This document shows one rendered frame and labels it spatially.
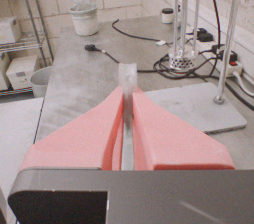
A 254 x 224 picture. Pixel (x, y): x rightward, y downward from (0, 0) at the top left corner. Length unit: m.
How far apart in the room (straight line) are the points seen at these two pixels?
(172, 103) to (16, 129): 0.42
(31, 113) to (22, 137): 0.10
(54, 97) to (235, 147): 0.53
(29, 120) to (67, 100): 0.12
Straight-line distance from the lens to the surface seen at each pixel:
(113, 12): 2.59
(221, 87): 0.65
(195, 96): 0.69
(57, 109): 0.71
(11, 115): 0.75
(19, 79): 2.46
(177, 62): 0.54
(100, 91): 0.74
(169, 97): 0.68
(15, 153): 0.62
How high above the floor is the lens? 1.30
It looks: 35 degrees down
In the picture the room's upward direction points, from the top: 5 degrees counter-clockwise
